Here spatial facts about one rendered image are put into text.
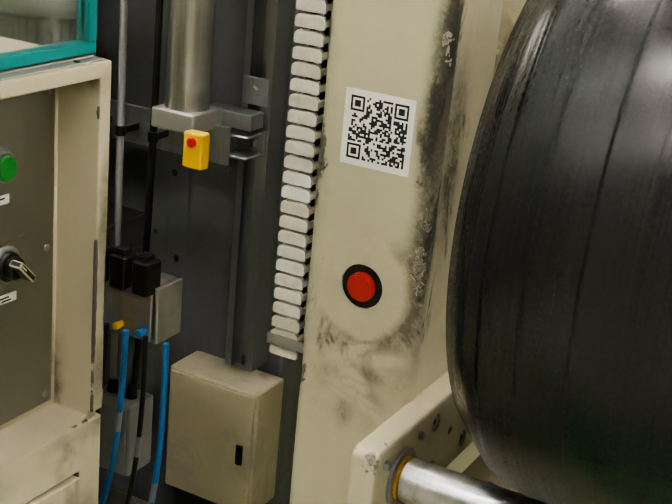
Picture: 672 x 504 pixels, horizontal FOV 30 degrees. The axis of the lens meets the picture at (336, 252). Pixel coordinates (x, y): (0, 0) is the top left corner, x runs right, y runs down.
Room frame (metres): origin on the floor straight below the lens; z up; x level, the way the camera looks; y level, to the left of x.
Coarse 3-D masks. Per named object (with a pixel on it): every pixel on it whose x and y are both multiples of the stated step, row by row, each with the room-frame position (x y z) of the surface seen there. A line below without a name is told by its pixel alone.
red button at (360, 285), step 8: (360, 272) 1.17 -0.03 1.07; (352, 280) 1.17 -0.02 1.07; (360, 280) 1.17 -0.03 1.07; (368, 280) 1.17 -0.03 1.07; (352, 288) 1.17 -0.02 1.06; (360, 288) 1.17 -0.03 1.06; (368, 288) 1.16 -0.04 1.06; (352, 296) 1.17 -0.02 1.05; (360, 296) 1.17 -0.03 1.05; (368, 296) 1.16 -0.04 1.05
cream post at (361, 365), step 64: (384, 0) 1.18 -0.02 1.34; (448, 0) 1.15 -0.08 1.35; (384, 64) 1.17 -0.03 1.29; (448, 64) 1.15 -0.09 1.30; (448, 128) 1.16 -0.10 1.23; (320, 192) 1.20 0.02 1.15; (384, 192) 1.17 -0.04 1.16; (448, 192) 1.18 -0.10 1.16; (320, 256) 1.19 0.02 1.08; (384, 256) 1.16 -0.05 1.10; (448, 256) 1.20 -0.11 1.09; (320, 320) 1.19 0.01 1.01; (384, 320) 1.16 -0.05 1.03; (320, 384) 1.19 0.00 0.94; (384, 384) 1.16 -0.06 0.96; (320, 448) 1.19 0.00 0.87
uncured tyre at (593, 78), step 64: (576, 0) 0.97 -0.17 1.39; (640, 0) 0.96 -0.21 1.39; (512, 64) 0.98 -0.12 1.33; (576, 64) 0.93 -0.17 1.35; (640, 64) 0.91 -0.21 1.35; (512, 128) 0.93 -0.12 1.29; (576, 128) 0.90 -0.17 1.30; (640, 128) 0.89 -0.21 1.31; (512, 192) 0.90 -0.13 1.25; (576, 192) 0.88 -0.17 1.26; (640, 192) 0.86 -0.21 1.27; (512, 256) 0.89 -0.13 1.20; (576, 256) 0.87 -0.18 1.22; (640, 256) 0.85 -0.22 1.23; (448, 320) 0.96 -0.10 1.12; (512, 320) 0.89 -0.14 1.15; (576, 320) 0.86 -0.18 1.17; (640, 320) 0.84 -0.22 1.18; (512, 384) 0.89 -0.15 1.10; (576, 384) 0.87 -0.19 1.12; (640, 384) 0.84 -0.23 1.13; (512, 448) 0.92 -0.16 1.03; (576, 448) 0.88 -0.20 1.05; (640, 448) 0.85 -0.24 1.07
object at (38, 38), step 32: (0, 0) 1.07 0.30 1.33; (32, 0) 1.10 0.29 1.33; (64, 0) 1.14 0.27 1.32; (96, 0) 1.17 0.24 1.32; (0, 32) 1.07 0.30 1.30; (32, 32) 1.10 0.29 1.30; (64, 32) 1.14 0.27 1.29; (96, 32) 1.17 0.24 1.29; (0, 64) 1.06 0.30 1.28; (32, 64) 1.09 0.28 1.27
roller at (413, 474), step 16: (416, 464) 1.07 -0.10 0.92; (432, 464) 1.07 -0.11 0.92; (400, 480) 1.06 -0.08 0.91; (416, 480) 1.05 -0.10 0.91; (432, 480) 1.05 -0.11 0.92; (448, 480) 1.05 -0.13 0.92; (464, 480) 1.05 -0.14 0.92; (480, 480) 1.05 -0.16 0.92; (400, 496) 1.06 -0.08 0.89; (416, 496) 1.05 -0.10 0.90; (432, 496) 1.04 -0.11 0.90; (448, 496) 1.04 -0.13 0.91; (464, 496) 1.03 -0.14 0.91; (480, 496) 1.03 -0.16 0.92; (496, 496) 1.03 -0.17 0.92; (512, 496) 1.03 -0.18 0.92
